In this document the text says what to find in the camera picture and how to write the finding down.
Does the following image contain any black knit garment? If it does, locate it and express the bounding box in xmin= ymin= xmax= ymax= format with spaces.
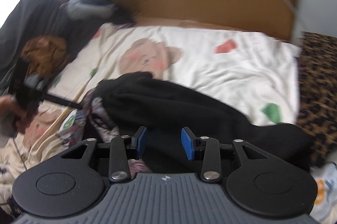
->
xmin=90 ymin=72 xmax=312 ymax=173

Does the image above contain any person's left hand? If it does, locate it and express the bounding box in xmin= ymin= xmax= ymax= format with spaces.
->
xmin=1 ymin=95 xmax=27 ymax=147

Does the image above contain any brown plush toy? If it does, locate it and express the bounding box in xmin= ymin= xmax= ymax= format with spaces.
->
xmin=21 ymin=35 xmax=70 ymax=77

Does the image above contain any dark grey pillow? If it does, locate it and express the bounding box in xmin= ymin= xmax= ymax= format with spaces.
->
xmin=1 ymin=0 xmax=104 ymax=89

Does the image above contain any grey plush toy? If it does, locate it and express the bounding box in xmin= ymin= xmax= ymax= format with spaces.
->
xmin=61 ymin=0 xmax=115 ymax=21

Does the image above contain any cream bear print bedsheet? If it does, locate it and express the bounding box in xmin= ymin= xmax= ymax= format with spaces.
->
xmin=1 ymin=25 xmax=299 ymax=217

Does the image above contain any white cartoon print cloth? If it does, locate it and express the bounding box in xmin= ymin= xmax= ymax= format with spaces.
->
xmin=310 ymin=162 xmax=337 ymax=224

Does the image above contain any leopard print fabric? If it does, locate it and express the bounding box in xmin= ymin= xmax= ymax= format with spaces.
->
xmin=297 ymin=32 xmax=336 ymax=166

